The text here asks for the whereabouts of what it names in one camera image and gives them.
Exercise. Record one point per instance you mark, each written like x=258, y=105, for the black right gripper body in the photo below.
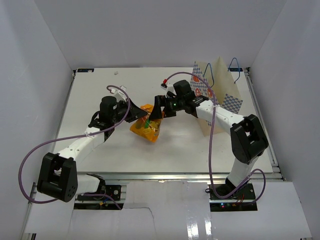
x=172, y=105

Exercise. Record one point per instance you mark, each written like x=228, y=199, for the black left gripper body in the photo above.
x=122, y=110

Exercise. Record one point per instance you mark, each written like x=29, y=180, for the orange gummy candy bag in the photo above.
x=146, y=128

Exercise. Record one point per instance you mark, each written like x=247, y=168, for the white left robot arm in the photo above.
x=58, y=177

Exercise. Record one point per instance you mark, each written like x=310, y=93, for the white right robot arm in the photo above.
x=248, y=138

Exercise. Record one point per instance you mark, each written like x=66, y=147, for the black XDOF label plate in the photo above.
x=85, y=70

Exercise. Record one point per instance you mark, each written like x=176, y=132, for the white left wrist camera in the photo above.
x=119, y=94

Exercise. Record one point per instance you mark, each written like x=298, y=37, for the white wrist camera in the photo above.
x=119, y=94
x=168, y=87

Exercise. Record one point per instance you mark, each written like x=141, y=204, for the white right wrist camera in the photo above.
x=168, y=87

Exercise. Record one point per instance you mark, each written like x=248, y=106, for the checkered paper bag blue handles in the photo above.
x=215, y=81

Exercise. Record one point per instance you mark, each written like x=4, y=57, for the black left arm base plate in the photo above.
x=107, y=197

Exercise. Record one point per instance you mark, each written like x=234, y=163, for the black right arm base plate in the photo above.
x=240, y=201

